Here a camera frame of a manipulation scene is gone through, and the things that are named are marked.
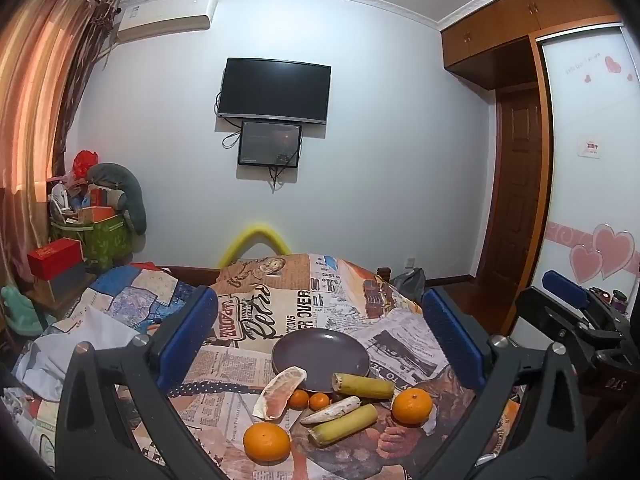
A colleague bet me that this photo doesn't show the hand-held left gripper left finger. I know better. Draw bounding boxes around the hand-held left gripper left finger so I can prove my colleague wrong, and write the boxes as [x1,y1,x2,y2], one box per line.
[55,285,231,480]

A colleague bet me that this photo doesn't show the wooden nightstand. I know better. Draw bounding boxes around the wooden nightstand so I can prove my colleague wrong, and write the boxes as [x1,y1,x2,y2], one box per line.
[25,262,96,318]

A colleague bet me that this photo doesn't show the wooden overhead cabinets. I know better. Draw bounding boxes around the wooden overhead cabinets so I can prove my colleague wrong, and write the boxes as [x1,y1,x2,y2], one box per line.
[440,0,621,91]

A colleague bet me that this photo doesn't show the black bag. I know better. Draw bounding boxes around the black bag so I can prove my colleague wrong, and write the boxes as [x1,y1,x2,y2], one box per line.
[390,267,426,303]

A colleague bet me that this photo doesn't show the green plastic toy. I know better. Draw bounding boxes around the green plastic toy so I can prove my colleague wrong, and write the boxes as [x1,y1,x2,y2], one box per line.
[0,285,43,333]

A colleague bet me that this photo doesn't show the white air conditioner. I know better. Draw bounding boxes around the white air conditioner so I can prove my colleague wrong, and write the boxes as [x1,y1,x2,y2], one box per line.
[116,0,218,43]

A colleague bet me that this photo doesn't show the small black monitor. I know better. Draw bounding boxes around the small black monitor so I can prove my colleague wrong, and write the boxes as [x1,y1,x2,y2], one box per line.
[238,120,303,167]

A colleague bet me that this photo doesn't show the brown wooden door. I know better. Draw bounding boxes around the brown wooden door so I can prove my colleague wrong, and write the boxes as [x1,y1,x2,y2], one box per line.
[475,87,546,286]

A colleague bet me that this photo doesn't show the patchwork blanket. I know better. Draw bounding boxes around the patchwork blanket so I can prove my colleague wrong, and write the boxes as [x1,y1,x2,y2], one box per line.
[10,262,221,471]

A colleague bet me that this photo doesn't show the pink curtain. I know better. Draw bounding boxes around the pink curtain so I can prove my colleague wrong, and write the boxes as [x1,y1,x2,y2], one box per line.
[0,0,108,281]

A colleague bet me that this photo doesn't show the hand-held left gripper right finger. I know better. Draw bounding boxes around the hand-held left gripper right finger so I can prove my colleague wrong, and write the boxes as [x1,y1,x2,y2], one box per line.
[415,287,601,480]

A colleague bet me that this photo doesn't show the red plastic bag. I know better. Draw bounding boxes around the red plastic bag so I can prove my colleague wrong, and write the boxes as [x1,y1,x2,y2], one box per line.
[71,150,98,181]

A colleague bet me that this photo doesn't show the brown patterned curtain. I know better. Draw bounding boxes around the brown patterned curtain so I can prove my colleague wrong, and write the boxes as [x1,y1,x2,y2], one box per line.
[52,0,121,176]

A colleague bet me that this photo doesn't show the red box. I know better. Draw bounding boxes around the red box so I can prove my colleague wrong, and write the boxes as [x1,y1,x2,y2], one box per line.
[27,238,83,281]

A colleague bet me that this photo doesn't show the dark purple plate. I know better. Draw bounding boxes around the dark purple plate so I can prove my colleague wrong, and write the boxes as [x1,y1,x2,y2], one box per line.
[271,329,372,394]

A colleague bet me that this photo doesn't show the white heart print wardrobe door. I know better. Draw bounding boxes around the white heart print wardrobe door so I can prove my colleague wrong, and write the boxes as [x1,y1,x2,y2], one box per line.
[507,25,640,341]

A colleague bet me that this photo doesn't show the yellow sugarcane piece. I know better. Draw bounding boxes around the yellow sugarcane piece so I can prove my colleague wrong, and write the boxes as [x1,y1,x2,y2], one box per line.
[331,372,397,401]
[307,404,379,447]

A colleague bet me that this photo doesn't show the green storage bag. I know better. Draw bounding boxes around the green storage bag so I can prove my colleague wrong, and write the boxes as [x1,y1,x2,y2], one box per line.
[52,212,133,271]

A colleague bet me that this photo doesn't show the yellow foam tube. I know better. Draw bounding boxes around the yellow foam tube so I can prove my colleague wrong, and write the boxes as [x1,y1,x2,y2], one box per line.
[218,225,292,268]

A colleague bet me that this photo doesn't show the black television cable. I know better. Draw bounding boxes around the black television cable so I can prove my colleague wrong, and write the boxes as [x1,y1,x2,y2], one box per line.
[214,91,244,151]

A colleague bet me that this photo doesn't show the wall mounted television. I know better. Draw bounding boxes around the wall mounted television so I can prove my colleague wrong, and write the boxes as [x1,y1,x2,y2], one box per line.
[218,57,332,125]

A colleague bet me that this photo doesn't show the pomelo wedge with rind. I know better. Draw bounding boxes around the pomelo wedge with rind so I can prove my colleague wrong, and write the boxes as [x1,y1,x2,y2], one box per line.
[252,366,307,421]

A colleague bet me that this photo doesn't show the black monitor cable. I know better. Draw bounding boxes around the black monitor cable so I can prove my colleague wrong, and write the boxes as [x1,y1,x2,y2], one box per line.
[269,127,306,192]

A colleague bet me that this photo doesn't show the large orange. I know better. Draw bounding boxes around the large orange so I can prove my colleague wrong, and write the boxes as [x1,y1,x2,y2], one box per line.
[243,422,292,463]
[391,388,434,427]

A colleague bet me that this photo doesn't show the pale blue bedsheet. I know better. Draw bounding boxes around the pale blue bedsheet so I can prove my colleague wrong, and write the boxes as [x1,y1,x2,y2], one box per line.
[15,310,156,401]

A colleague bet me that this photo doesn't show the orange box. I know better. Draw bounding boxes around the orange box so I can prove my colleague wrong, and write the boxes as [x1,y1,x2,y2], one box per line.
[77,205,121,223]

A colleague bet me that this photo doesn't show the grey pillow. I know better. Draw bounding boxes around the grey pillow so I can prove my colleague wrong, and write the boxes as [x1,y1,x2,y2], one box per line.
[86,162,148,235]

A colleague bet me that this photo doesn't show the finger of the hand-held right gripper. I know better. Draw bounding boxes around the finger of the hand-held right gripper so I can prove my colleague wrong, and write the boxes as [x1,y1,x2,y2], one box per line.
[542,270,590,309]
[515,286,640,402]

